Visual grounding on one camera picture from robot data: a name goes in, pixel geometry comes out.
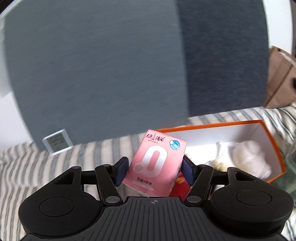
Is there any dark grey headboard panel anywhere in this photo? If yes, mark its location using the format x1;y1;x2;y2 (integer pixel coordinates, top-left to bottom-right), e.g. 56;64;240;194
176;0;270;117

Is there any pink tissue pack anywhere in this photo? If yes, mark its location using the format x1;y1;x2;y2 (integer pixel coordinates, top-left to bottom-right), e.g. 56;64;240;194
122;129;186;197

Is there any red snack packet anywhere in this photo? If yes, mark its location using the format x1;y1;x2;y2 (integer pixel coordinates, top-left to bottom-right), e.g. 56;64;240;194
170;171;193;202

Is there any orange cardboard box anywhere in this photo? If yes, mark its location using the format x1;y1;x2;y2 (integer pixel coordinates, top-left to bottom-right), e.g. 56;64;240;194
154;119;286;183

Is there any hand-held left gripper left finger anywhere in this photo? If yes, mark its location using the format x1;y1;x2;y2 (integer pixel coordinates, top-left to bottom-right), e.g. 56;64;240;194
52;156;129;206

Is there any light grey headboard panel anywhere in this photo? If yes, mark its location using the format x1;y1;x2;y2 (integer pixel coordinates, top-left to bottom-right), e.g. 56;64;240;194
5;0;189;145

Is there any white plush toy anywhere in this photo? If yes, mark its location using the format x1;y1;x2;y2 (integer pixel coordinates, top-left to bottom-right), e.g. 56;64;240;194
232;140;272;179

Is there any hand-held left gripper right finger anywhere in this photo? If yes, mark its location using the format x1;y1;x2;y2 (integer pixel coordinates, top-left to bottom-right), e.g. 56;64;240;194
181;156;262;206

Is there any brown paper bag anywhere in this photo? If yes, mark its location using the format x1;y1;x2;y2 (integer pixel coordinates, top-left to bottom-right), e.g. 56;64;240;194
264;46;296;109

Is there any white digital clock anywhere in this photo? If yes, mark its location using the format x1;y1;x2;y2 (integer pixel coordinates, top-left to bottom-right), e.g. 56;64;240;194
42;129;73;155

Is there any white wall plate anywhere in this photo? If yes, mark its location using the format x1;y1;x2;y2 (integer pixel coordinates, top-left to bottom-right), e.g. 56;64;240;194
0;16;13;99

